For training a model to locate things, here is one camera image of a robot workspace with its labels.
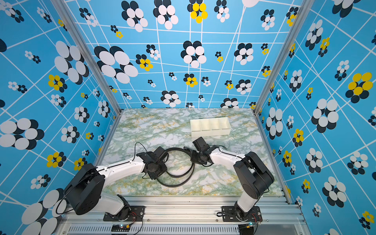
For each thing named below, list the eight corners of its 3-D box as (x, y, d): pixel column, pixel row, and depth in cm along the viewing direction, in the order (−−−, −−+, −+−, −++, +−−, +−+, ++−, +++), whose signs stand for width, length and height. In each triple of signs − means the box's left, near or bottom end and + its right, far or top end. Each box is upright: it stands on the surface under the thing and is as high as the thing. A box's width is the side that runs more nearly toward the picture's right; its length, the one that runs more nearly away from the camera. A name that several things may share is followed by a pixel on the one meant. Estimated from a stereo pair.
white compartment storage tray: (190, 137, 106) (190, 133, 102) (190, 122, 116) (190, 117, 112) (230, 137, 106) (231, 133, 102) (227, 121, 116) (228, 117, 111)
